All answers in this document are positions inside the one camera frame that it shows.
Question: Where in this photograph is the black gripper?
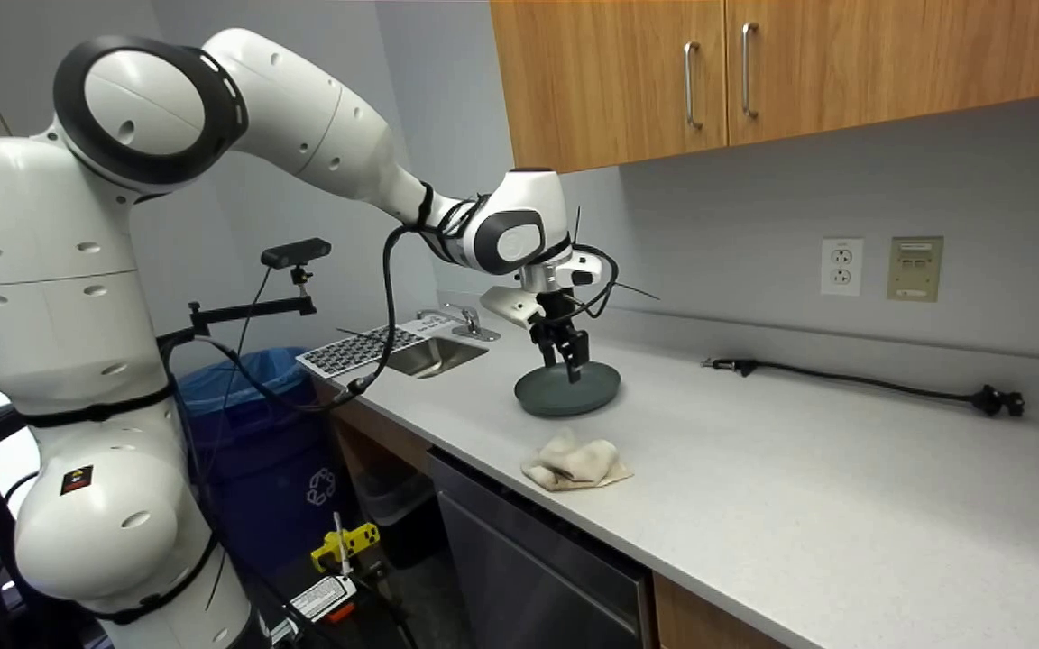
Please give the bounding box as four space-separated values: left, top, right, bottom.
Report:
527 284 594 385

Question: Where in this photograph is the stained cream cloth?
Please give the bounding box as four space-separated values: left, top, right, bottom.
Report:
515 434 636 497

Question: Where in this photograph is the dark green round plate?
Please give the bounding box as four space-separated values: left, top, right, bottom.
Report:
511 359 625 422

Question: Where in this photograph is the sink faucet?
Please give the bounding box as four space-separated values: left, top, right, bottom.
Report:
414 302 502 345

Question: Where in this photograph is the steel sink basin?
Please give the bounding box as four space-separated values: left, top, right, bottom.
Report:
385 332 491 384

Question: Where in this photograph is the black dishwasher front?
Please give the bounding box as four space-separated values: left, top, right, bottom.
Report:
426 449 661 649

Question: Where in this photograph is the yellow clamp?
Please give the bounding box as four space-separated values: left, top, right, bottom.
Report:
306 512 385 577

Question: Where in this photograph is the wooden base cabinet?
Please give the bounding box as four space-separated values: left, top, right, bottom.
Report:
321 384 787 649

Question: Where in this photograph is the white power outlet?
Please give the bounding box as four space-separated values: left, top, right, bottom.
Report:
815 236 870 302

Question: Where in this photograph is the blue recycling bin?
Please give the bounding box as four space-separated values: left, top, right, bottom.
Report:
168 343 360 586

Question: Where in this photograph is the white red hand tool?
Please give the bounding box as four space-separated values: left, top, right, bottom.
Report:
258 572 360 649

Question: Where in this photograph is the wooden upper cabinet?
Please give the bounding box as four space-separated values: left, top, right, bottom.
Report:
488 0 1039 172

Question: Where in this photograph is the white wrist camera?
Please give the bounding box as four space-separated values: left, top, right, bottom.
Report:
477 277 548 332

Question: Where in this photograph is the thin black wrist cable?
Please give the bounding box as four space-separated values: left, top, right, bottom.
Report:
563 206 663 325

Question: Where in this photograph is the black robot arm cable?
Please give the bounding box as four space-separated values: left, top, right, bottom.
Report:
343 177 438 405

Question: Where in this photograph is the black exterior camera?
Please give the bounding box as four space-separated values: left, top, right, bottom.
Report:
257 236 336 272

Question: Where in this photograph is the black cable with connectors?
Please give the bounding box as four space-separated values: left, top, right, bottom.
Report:
702 354 1029 422

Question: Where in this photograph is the silver cabinet handle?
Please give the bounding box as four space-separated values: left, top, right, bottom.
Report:
679 41 708 135
735 18 764 124

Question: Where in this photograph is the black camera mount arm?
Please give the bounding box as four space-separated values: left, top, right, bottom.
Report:
153 264 321 362

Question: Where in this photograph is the beige wall plate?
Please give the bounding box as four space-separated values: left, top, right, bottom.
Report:
882 232 949 306

